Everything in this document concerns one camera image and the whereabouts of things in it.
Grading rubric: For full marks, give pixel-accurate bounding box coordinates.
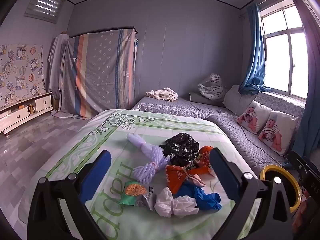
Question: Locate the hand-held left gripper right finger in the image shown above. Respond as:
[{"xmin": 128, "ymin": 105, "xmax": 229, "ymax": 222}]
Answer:
[{"xmin": 209, "ymin": 147, "xmax": 294, "ymax": 240}]

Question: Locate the dark blue curtain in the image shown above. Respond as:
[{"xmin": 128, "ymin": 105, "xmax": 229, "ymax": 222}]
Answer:
[{"xmin": 285, "ymin": 0, "xmax": 320, "ymax": 159}]

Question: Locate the white tiger plush toy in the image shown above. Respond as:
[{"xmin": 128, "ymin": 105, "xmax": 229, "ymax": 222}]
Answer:
[{"xmin": 197, "ymin": 73, "xmax": 229, "ymax": 100}]

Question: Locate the person's right hand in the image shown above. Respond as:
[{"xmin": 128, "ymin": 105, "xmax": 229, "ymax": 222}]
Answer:
[{"xmin": 292, "ymin": 196, "xmax": 314, "ymax": 234}]

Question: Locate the bright blue curtain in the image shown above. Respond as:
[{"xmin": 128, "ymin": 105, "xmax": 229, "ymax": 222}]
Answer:
[{"xmin": 238, "ymin": 3, "xmax": 272, "ymax": 95}]

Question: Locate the yellow rimmed bin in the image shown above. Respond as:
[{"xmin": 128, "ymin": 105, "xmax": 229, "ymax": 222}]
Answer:
[{"xmin": 259, "ymin": 164, "xmax": 303, "ymax": 214}]

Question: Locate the beige crumpled cloth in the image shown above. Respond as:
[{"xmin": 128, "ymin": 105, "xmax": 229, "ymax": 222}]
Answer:
[{"xmin": 146, "ymin": 87, "xmax": 178, "ymax": 102}]

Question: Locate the cartoon print wall mat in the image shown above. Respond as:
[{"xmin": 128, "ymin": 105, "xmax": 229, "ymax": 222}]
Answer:
[{"xmin": 0, "ymin": 44, "xmax": 47, "ymax": 109}]

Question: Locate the white hanging cloth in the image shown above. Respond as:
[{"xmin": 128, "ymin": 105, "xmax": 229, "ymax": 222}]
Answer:
[{"xmin": 48, "ymin": 32, "xmax": 70, "ymax": 93}]

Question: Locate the baby print pillow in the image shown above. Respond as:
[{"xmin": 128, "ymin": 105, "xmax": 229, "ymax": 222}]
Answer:
[
  {"xmin": 257, "ymin": 110, "xmax": 299, "ymax": 155},
  {"xmin": 236, "ymin": 100, "xmax": 274, "ymax": 134}
]

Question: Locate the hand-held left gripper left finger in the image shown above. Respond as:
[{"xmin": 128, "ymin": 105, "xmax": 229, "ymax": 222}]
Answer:
[{"xmin": 27, "ymin": 149, "xmax": 112, "ymax": 240}]

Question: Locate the green snack packet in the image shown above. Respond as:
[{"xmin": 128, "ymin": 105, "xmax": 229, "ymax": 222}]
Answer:
[{"xmin": 119, "ymin": 181, "xmax": 148, "ymax": 205}]

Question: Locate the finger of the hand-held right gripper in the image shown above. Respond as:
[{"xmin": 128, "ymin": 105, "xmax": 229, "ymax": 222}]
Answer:
[
  {"xmin": 299, "ymin": 174, "xmax": 320, "ymax": 202},
  {"xmin": 287, "ymin": 151, "xmax": 320, "ymax": 180}
]

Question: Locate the white low cabinet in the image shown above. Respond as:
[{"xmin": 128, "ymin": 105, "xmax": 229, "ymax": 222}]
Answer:
[{"xmin": 0, "ymin": 91, "xmax": 54, "ymax": 138}]

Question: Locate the silver foil packet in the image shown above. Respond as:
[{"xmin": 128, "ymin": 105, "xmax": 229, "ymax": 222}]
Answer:
[{"xmin": 136, "ymin": 186, "xmax": 158, "ymax": 210}]

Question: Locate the grey quilted sofa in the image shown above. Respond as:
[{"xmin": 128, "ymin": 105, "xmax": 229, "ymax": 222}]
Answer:
[{"xmin": 131, "ymin": 91, "xmax": 308, "ymax": 173}]

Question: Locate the plain grey pillow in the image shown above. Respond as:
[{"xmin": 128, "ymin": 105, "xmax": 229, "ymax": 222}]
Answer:
[{"xmin": 222, "ymin": 85, "xmax": 258, "ymax": 115}]

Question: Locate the white foam net bundle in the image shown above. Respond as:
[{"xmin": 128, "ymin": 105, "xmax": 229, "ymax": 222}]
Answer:
[{"xmin": 126, "ymin": 133, "xmax": 172, "ymax": 183}]

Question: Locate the dark grey bolster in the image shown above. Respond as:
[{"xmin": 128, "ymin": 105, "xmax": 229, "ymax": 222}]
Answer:
[{"xmin": 188, "ymin": 92, "xmax": 225, "ymax": 107}]

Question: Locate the window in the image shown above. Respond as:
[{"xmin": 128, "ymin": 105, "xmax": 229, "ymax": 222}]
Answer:
[{"xmin": 259, "ymin": 4, "xmax": 310, "ymax": 103}]

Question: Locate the black plastic bag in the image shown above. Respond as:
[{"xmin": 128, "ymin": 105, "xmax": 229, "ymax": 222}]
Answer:
[{"xmin": 160, "ymin": 133, "xmax": 200, "ymax": 166}]

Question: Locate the white plastic bag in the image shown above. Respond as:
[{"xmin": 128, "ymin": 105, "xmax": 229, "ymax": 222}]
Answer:
[{"xmin": 154, "ymin": 187, "xmax": 200, "ymax": 218}]

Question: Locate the green floral bed sheet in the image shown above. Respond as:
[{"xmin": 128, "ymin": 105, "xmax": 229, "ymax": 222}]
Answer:
[{"xmin": 19, "ymin": 109, "xmax": 265, "ymax": 240}]

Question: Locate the orange snack wrapper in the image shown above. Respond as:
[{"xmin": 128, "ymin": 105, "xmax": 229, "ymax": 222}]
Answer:
[{"xmin": 165, "ymin": 152, "xmax": 213, "ymax": 195}]

